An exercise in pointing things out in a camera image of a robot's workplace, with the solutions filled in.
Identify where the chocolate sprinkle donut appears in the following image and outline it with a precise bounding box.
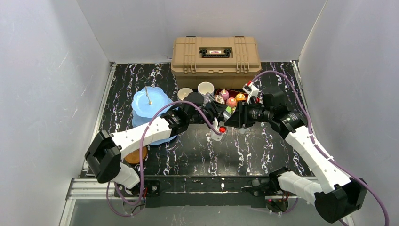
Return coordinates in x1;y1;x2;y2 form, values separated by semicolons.
214;95;225;104

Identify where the white mug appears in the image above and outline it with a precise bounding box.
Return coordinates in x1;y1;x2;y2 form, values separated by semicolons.
177;87;193;100

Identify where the green frosted donut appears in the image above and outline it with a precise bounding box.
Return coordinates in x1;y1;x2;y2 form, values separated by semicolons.
226;106;235;114

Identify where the orange pastry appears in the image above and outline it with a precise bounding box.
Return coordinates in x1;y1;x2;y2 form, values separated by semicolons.
235;93;247;102

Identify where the pink round pastry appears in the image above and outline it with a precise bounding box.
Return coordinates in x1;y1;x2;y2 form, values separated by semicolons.
226;97;238;108

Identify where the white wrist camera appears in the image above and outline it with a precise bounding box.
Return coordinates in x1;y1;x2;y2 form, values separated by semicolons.
210;125;227;141
242;81;259;104

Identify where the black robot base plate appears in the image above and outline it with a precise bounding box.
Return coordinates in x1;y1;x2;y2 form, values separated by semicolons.
137;174;300;209

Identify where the tan plastic toolbox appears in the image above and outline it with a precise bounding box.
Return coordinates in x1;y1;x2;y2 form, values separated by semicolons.
170;36;262;89

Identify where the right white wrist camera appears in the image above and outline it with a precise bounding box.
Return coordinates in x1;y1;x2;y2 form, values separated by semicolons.
242;81;259;104

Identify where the aluminium frame rail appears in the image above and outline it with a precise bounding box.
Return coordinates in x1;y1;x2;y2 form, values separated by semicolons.
66;178;120;200

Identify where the red serving tray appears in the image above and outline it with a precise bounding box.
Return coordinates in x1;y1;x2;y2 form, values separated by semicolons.
215;89;247;98

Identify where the light blue mug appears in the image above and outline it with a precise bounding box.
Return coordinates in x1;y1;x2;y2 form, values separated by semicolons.
197;81;215;96

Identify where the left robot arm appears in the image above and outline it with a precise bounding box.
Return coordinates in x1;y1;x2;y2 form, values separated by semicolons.
85;93;227;193

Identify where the brown wooden coaster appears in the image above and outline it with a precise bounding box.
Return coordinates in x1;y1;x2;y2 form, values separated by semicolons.
124;146;148;164

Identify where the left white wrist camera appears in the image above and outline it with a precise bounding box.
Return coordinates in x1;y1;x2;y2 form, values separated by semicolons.
210;125;227;141

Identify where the blue three-tier cake stand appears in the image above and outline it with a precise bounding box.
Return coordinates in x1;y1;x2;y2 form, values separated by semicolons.
131;86;173;145

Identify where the pink cupcake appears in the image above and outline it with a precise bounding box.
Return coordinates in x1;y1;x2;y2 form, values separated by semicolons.
219;89;230;100

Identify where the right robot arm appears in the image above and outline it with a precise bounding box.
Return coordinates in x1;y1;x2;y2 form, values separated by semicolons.
225;84;367;223

